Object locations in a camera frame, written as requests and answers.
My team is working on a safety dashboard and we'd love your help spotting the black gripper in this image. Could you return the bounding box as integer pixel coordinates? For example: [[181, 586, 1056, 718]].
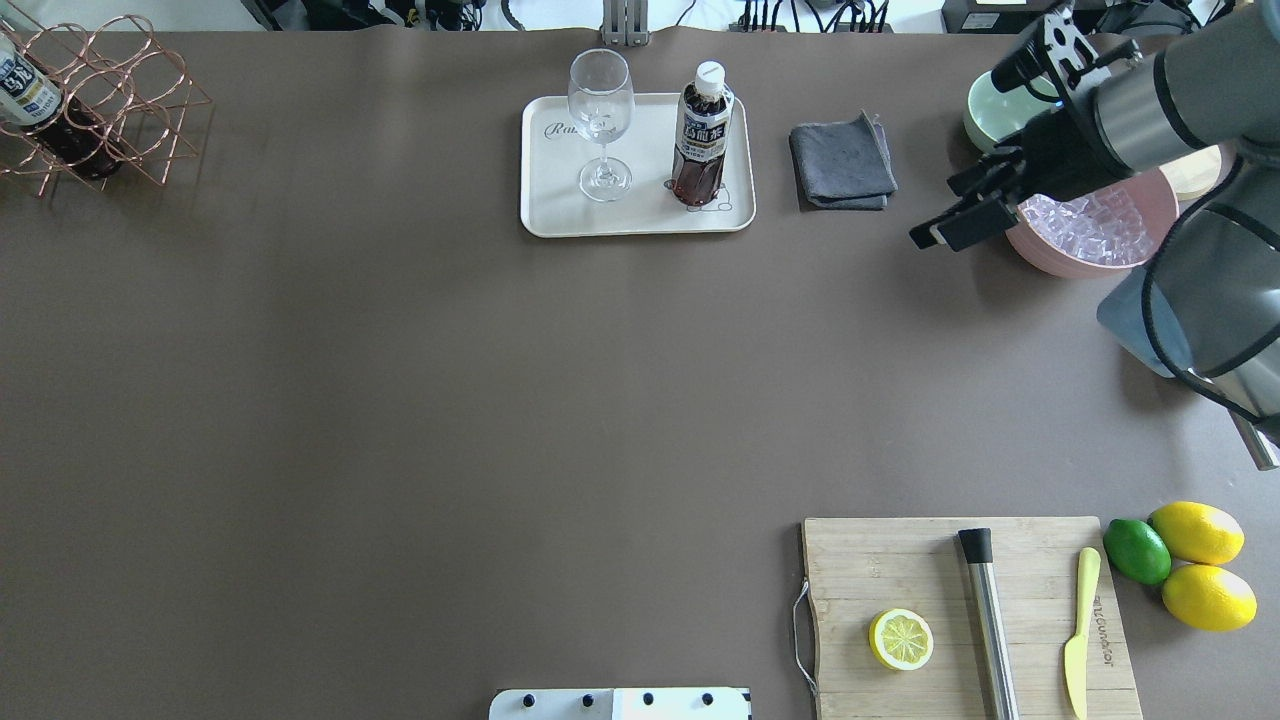
[[908, 106, 1137, 252]]

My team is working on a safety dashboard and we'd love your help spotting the tea bottle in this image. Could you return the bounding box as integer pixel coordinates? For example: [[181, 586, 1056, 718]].
[[1, 36, 122, 181], [671, 60, 736, 208]]

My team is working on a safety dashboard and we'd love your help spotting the copper wire bottle basket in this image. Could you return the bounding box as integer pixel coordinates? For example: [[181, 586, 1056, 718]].
[[1, 1, 214, 199]]

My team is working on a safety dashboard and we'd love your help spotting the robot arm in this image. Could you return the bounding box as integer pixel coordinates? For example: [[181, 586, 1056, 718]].
[[910, 1, 1279, 443]]

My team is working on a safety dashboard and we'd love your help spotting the green ceramic bowl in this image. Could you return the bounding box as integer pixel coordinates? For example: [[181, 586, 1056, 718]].
[[963, 70, 1061, 154]]

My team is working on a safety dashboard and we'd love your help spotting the pink bowl of ice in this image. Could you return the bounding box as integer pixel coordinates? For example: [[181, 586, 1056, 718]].
[[1005, 170, 1179, 279]]

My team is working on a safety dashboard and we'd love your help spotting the grey folded cloth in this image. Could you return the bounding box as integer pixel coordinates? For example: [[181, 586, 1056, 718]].
[[788, 111, 899, 211]]

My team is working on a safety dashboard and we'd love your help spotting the wooden cup tree stand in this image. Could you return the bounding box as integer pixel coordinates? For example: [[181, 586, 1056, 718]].
[[1158, 146, 1222, 202]]

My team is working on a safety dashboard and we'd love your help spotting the steel muddler black tip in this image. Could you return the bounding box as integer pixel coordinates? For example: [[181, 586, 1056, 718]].
[[957, 527, 1021, 719]]

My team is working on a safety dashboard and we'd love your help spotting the metal ice scoop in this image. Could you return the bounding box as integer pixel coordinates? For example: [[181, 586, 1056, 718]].
[[1229, 411, 1279, 471]]

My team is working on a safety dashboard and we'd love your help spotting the green lime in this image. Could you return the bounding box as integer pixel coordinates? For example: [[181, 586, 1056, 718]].
[[1103, 518, 1172, 585]]

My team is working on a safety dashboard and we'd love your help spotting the clear wine glass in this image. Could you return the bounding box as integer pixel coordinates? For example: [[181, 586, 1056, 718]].
[[567, 47, 635, 202]]

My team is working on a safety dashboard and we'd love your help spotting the upper yellow lemon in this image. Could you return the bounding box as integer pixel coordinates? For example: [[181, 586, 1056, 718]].
[[1148, 501, 1245, 566]]

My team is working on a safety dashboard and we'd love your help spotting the yellow lemon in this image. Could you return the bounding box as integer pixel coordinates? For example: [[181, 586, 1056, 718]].
[[1161, 564, 1258, 632], [1148, 501, 1245, 566]]

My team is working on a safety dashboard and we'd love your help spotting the wooden cutting board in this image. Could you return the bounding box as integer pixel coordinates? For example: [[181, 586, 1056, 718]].
[[801, 516, 1103, 719]]

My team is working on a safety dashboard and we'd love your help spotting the white rabbit tray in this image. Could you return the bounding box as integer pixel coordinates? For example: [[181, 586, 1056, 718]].
[[518, 94, 756, 238]]

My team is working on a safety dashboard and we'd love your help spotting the half lemon slice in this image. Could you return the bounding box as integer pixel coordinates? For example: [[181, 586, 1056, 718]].
[[868, 609, 934, 671]]

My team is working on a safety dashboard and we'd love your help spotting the lower yellow lemon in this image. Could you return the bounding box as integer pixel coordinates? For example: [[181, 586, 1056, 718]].
[[1161, 564, 1258, 632]]

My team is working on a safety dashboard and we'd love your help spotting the yellow plastic knife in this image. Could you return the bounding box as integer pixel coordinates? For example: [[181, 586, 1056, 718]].
[[1062, 547, 1101, 719]]

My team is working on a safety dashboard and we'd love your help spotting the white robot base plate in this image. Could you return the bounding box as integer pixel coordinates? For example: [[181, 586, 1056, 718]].
[[488, 685, 753, 719]]

